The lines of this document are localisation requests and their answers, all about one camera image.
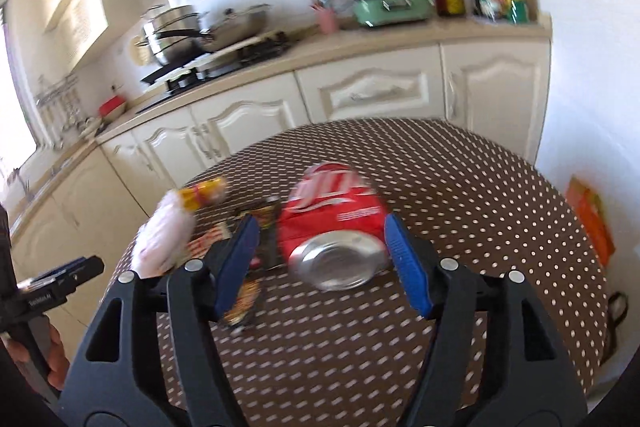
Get person's left hand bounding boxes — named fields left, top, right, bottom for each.
left=45, top=326, right=72, bottom=392

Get crushed red soda can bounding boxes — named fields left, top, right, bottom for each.
left=276, top=161, right=391, bottom=292

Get yellow red candy wrapper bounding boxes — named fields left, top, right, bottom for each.
left=179, top=177, right=229, bottom=211

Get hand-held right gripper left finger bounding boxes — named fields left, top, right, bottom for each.
left=56, top=213, right=262, bottom=427

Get table with dotted brown cloth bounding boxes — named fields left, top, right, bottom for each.
left=112, top=118, right=613, bottom=427

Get stainless steamer pot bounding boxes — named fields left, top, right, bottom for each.
left=137, top=4, right=211, bottom=68

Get cream base cabinets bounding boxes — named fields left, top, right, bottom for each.
left=0, top=24, right=553, bottom=308

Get orange box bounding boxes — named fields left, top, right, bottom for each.
left=566, top=176, right=617, bottom=266

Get sliding window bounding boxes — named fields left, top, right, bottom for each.
left=0, top=2, right=40, bottom=188

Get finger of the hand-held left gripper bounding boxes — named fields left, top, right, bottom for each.
left=30, top=259, right=86, bottom=284
left=59, top=256, right=106, bottom=295

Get pink utensil holder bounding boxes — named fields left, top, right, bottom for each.
left=316, top=4, right=341, bottom=34

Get red white wrapper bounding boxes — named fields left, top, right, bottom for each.
left=186, top=227, right=232, bottom=259

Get dark snack wrapper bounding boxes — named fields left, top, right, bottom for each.
left=220, top=202, right=282, bottom=330

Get steel wok with lid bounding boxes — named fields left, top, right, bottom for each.
left=200, top=4, right=273, bottom=52

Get red container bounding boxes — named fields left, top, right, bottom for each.
left=98, top=96, right=128, bottom=118

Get black gas stove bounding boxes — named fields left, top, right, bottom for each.
left=135, top=32, right=301, bottom=114

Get steel utensil rail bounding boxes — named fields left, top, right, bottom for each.
left=35, top=74, right=83, bottom=105

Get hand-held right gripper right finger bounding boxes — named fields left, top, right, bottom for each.
left=383, top=212, right=590, bottom=427

